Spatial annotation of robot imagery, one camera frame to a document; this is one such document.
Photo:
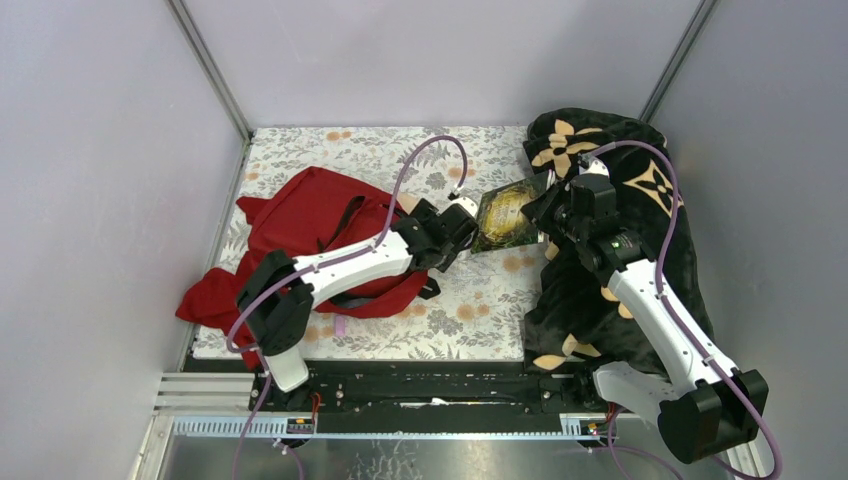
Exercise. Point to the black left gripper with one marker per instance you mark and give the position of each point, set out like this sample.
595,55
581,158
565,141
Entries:
457,232

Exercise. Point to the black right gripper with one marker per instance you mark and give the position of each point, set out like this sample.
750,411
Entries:
540,208

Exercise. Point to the pink marker pen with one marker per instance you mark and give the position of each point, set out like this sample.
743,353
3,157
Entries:
340,324

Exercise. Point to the red student backpack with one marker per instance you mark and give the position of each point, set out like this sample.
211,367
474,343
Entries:
320,210

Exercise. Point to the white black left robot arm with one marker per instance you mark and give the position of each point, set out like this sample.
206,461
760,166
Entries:
280,295

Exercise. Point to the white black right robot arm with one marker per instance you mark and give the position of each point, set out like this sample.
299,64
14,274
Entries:
706,405

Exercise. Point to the floral patterned table mat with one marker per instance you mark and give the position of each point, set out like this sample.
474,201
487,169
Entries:
484,297

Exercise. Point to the black blanket with tan flowers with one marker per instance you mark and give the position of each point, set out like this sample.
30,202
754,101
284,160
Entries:
575,317

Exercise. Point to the red cloth garment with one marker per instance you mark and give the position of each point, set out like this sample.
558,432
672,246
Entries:
211,302

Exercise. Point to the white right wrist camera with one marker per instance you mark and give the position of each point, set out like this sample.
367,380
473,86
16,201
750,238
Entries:
592,165

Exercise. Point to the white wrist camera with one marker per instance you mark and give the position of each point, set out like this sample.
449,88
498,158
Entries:
469,205
592,165

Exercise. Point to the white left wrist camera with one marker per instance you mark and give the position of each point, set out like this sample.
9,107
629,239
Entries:
469,205

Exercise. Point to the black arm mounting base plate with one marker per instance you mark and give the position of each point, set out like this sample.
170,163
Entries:
437,397

